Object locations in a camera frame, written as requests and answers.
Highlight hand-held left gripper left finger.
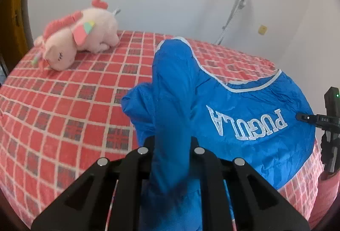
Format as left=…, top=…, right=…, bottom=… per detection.
left=31, top=138, right=157, bottom=231

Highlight blue puffer jacket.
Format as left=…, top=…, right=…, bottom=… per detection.
left=121, top=37, right=318, bottom=231

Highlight pink unicorn plush toy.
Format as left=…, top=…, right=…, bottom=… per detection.
left=30, top=0, right=121, bottom=71

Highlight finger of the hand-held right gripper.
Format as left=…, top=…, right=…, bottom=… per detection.
left=320, top=130, right=340, bottom=181
left=296, top=113, right=340, bottom=130

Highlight grey garment steamer pole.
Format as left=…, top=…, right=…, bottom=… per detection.
left=214, top=0, right=257, bottom=46

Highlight red plaid bed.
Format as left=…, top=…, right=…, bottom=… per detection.
left=0, top=31, right=340, bottom=229

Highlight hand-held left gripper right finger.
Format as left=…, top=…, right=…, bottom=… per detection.
left=190, top=138, right=310, bottom=231

